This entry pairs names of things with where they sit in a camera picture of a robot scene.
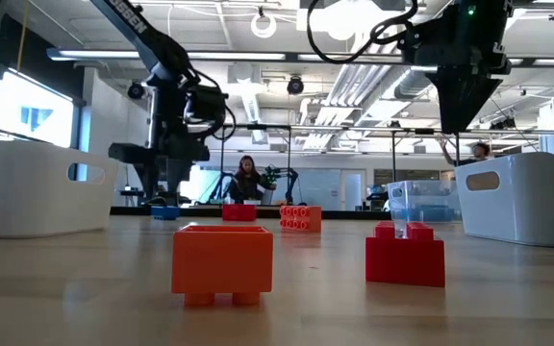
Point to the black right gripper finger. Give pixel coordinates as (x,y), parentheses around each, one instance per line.
(460,91)

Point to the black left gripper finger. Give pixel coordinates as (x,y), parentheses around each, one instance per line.
(171,180)
(151,180)

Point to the blue toy brick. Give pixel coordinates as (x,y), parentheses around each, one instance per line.
(165,212)

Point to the red toy brick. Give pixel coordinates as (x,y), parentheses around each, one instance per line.
(239,212)
(404,264)

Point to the white plastic bin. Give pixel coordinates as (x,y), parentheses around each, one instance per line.
(17,192)
(522,211)

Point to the black background robot arm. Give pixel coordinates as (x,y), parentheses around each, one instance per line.
(281,175)

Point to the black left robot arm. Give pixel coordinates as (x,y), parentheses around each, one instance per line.
(133,24)

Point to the black round spotlight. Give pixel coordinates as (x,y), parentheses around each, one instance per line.
(295,85)
(136,90)

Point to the person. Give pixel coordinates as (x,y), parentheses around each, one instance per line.
(476,154)
(246,181)

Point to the small orange toy brick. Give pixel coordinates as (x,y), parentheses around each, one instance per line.
(221,259)

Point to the clear plastic bin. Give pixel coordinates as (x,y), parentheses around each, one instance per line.
(426,192)

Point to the black overhead beam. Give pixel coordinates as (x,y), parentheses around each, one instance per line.
(354,58)

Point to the bright window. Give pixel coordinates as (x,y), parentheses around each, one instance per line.
(32,115)

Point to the black background stand frame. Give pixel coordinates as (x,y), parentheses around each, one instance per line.
(255,127)
(426,130)

